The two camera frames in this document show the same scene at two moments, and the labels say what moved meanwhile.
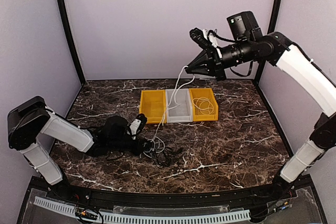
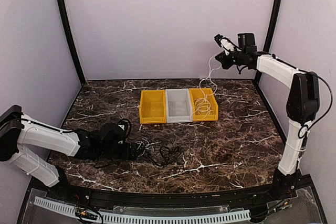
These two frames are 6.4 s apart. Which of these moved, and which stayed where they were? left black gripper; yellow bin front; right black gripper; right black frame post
Moved: left black gripper; right black gripper
Stayed: right black frame post; yellow bin front
